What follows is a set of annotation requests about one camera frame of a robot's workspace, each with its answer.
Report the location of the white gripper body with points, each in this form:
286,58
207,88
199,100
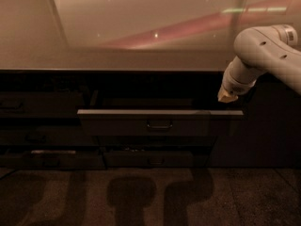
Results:
237,88

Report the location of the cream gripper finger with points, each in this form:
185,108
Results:
225,97

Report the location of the dark drawer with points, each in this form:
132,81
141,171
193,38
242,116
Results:
158,141
40,105
156,159
45,136
156,117
52,160

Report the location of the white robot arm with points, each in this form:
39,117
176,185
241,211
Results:
259,50

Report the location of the glossy counter top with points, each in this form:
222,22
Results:
131,35

